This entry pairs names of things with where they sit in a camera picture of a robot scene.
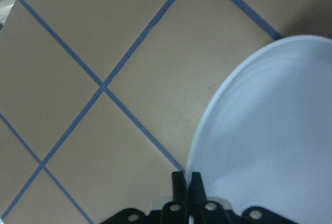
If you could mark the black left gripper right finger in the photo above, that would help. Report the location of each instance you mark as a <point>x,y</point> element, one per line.
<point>197,191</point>

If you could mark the light blue round plate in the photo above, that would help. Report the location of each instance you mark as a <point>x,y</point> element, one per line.
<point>265,137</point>

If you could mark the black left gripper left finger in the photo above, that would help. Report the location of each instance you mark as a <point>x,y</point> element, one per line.
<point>179,188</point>

